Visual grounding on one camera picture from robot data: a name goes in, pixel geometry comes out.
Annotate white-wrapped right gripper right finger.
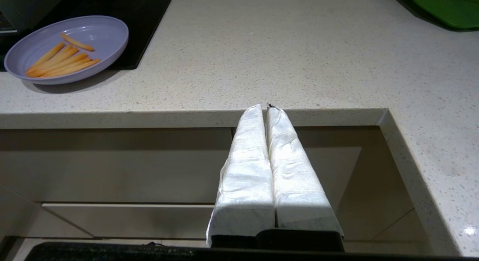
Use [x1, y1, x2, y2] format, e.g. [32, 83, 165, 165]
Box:
[266, 104, 344, 233]

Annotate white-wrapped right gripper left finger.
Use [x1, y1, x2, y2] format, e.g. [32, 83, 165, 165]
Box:
[206, 105, 275, 247]

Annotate purple round plate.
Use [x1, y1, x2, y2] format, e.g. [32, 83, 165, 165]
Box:
[4, 15, 129, 85]

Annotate black induction cooktop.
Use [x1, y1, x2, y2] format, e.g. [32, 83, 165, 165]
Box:
[0, 0, 176, 71]

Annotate orange carrot sticks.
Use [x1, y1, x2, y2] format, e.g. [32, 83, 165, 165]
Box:
[26, 42, 65, 74]
[27, 45, 73, 76]

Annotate green plastic tray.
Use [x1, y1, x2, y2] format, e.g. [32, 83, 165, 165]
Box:
[402, 0, 479, 29]

